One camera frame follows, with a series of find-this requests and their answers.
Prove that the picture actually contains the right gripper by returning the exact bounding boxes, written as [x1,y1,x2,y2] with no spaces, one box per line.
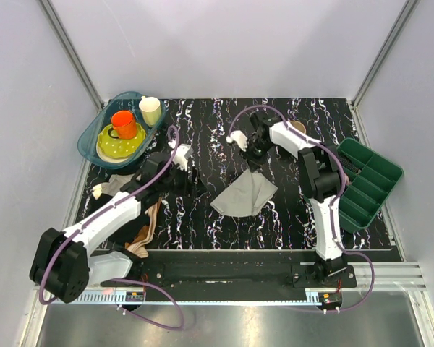
[238,139,274,174]

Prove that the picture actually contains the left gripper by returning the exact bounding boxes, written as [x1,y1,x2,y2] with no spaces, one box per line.
[158,160,208,200]

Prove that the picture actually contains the grey underwear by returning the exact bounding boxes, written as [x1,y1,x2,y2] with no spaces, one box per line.
[210,169,278,218]

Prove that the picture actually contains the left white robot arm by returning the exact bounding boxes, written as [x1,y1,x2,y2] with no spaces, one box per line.
[29,145,200,303]

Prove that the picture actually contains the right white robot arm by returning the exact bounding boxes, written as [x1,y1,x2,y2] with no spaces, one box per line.
[239,112,347,287]

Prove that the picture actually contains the black white striped rolled underwear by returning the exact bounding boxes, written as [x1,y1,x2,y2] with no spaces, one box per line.
[339,155,361,175]

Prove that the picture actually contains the beige ceramic mug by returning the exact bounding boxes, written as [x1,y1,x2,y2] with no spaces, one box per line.
[289,121,307,134]

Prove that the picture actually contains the light grey garment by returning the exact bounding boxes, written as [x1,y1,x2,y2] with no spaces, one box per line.
[91,174,133,200]

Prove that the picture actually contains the black garment pile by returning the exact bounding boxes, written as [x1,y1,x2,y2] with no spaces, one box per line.
[108,213,149,248]

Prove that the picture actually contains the beige tan garment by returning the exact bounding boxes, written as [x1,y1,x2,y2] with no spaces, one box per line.
[124,197,162,259]

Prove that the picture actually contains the yellow green dotted plate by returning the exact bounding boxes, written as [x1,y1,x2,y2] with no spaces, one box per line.
[96,123,146,163]

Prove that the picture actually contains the cream yellow cup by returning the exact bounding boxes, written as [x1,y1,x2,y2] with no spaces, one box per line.
[139,95,162,127]

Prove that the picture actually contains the orange cup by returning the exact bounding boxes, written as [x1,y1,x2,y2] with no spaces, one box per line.
[108,111,138,140]

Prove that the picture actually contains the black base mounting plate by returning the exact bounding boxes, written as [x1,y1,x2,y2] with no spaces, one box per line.
[100,249,357,303]

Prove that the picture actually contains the teal transparent plastic basin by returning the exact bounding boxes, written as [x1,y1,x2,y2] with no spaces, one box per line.
[77,91,166,170]

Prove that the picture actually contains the green plastic divided organizer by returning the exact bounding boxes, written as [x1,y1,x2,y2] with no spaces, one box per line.
[337,138,404,234]

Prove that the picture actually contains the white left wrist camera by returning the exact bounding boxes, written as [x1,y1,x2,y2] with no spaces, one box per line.
[168,140,193,172]

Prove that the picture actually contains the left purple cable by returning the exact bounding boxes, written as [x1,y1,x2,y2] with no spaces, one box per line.
[38,125,186,330]

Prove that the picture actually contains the purple cable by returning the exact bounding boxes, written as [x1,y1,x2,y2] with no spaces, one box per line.
[38,125,186,330]
[229,105,376,314]

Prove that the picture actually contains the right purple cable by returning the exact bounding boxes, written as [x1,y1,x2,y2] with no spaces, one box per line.
[229,105,376,314]

